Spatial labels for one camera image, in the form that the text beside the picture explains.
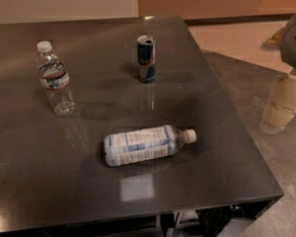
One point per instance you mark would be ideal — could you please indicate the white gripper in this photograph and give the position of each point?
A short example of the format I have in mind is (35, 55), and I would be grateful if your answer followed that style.
(295, 39)

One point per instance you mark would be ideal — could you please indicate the blue label plastic bottle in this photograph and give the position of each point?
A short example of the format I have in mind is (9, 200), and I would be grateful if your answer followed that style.
(145, 144)

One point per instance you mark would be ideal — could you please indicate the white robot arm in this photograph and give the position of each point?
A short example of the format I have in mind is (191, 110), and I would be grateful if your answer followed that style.
(286, 41)

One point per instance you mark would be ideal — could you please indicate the clear water bottle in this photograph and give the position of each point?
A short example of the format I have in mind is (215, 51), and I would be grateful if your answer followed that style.
(55, 80)

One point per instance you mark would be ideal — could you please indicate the items under table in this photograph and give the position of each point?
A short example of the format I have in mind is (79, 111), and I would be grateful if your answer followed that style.
(226, 221)

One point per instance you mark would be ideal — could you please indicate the blue silver energy drink can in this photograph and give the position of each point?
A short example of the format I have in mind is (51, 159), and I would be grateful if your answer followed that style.
(146, 58)

